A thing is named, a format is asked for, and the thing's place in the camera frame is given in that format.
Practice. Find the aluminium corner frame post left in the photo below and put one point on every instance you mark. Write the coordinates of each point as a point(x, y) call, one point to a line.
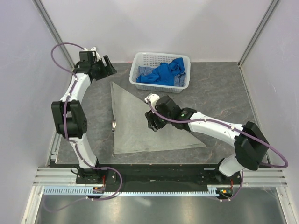
point(54, 32)

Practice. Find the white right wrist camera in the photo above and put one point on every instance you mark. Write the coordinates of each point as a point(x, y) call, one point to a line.
point(152, 99)

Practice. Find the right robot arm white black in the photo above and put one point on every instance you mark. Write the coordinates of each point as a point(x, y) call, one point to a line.
point(248, 141)

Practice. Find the aluminium corner frame post right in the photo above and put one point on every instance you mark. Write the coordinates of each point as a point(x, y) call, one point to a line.
point(261, 26)

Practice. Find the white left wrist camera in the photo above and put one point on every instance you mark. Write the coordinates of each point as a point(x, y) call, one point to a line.
point(95, 53)

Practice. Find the white perforated plastic basket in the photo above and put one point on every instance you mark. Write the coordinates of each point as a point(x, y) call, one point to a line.
point(160, 72)

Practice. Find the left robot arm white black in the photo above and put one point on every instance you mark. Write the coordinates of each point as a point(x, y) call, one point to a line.
point(68, 114)

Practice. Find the blue checkered cloth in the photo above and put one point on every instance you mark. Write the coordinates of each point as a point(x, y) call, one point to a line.
point(144, 70)

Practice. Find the slotted cable duct rail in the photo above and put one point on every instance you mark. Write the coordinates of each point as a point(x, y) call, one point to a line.
point(135, 190)

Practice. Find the blue towel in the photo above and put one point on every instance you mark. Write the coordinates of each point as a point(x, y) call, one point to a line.
point(163, 72)

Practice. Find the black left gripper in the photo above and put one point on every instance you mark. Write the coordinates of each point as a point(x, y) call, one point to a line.
point(109, 70)

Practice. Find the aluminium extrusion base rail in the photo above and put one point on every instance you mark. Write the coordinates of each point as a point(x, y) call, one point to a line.
point(54, 177)

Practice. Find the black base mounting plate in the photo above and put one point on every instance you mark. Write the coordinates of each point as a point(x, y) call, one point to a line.
point(199, 174)

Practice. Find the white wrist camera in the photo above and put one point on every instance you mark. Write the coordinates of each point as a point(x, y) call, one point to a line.
point(152, 99)
point(95, 53)

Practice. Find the silver metal fork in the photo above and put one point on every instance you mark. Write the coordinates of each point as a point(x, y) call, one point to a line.
point(113, 126)

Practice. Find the aluminium corner frame post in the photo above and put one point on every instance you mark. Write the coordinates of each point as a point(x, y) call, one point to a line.
point(261, 26)
point(54, 32)

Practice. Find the grey cloth napkin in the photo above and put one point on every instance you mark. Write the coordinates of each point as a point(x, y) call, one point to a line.
point(132, 134)

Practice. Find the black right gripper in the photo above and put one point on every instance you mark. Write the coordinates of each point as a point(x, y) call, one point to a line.
point(151, 117)

